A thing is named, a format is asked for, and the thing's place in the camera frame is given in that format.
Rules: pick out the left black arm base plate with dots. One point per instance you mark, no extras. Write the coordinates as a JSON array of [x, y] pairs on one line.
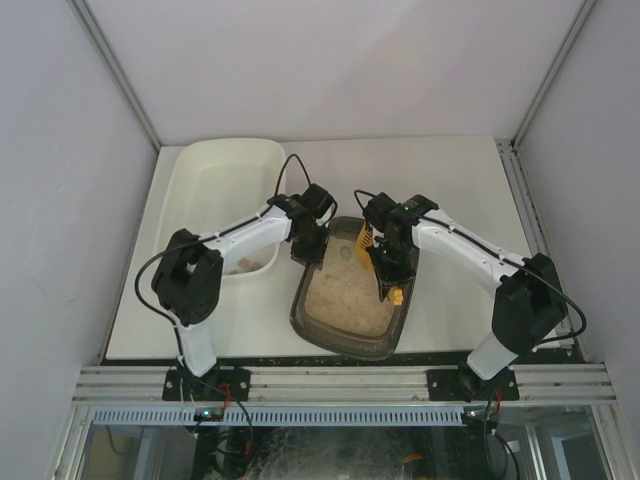
[[217, 385]]

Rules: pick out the grey clump in litter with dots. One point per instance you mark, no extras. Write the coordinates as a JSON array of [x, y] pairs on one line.
[[345, 252]]

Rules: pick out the right aluminium side rail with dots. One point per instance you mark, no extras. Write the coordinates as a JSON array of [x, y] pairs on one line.
[[542, 235]]

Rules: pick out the yellow litter scoop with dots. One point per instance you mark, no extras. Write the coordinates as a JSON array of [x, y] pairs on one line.
[[364, 241]]

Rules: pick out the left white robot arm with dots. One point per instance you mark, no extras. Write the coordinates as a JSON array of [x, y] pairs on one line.
[[182, 283]]

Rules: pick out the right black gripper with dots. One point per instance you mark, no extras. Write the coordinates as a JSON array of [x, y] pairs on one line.
[[392, 267]]

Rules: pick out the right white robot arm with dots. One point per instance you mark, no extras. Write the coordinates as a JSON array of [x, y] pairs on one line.
[[530, 309]]

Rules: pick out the aluminium frame post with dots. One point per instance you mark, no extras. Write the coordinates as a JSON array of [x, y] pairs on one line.
[[106, 54], [573, 34]]

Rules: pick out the grey slotted cable duct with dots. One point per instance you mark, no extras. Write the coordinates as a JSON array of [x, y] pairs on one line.
[[278, 416]]

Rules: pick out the left aluminium frame post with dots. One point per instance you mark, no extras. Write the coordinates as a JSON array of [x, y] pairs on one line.
[[106, 54]]

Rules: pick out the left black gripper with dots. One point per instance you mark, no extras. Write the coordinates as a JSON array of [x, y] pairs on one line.
[[308, 248]]

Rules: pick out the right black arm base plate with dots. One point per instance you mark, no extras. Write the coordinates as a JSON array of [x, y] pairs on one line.
[[457, 384]]

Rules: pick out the white plastic tub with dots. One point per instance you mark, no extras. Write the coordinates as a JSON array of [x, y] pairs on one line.
[[211, 184]]

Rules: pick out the aluminium front rail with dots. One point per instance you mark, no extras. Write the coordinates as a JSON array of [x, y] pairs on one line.
[[532, 385]]

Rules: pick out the right aluminium frame post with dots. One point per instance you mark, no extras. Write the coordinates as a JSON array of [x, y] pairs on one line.
[[573, 34]]

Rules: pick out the litter clump in tub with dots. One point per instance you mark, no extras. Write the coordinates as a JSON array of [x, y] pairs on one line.
[[246, 264]]

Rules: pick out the brown litter box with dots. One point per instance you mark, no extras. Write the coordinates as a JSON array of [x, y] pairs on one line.
[[337, 305]]

